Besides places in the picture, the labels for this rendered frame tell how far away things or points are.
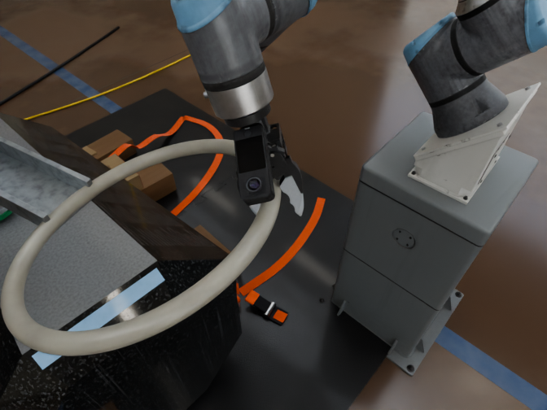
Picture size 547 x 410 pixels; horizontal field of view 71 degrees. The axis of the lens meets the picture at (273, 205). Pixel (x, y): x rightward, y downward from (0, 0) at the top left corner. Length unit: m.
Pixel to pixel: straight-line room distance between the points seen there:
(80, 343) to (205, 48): 0.39
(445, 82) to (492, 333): 1.25
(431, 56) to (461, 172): 0.31
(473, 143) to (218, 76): 0.72
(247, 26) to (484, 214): 0.86
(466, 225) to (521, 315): 1.05
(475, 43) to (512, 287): 1.41
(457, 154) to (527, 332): 1.18
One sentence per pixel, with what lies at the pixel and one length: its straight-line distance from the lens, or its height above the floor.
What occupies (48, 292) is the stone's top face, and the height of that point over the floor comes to 0.82.
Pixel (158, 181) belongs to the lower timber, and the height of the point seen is 0.14.
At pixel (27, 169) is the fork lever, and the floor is 1.05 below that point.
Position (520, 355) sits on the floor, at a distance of 2.04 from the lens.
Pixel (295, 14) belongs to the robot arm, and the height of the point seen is 1.42.
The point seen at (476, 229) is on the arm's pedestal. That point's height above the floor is 0.84.
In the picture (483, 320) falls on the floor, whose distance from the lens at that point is 2.04.
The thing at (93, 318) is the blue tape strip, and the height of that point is 0.81.
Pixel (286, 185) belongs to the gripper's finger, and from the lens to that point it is 0.62.
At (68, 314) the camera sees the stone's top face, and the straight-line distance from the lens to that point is 1.02.
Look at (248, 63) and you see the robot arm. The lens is 0.52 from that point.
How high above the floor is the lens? 1.63
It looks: 48 degrees down
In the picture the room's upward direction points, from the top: straight up
